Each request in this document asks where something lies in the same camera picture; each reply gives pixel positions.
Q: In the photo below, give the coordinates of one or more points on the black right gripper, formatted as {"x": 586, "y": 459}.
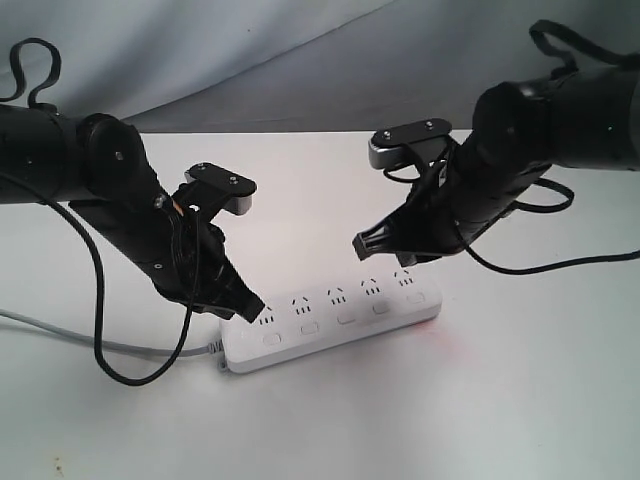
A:
{"x": 424, "y": 224}

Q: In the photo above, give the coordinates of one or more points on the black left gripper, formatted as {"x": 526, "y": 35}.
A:
{"x": 189, "y": 271}

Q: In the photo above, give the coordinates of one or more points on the white five-outlet power strip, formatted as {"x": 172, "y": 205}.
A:
{"x": 318, "y": 318}

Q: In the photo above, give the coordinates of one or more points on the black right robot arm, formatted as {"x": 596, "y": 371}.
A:
{"x": 583, "y": 120}

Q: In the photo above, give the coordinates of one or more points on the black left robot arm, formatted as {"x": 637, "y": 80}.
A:
{"x": 98, "y": 166}

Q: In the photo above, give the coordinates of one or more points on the grey backdrop cloth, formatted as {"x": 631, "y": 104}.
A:
{"x": 275, "y": 66}

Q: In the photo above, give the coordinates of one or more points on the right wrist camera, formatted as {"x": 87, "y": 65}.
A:
{"x": 393, "y": 146}

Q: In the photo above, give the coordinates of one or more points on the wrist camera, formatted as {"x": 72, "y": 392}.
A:
{"x": 215, "y": 188}
{"x": 393, "y": 146}

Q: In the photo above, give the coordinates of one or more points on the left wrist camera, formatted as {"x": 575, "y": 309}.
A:
{"x": 215, "y": 188}

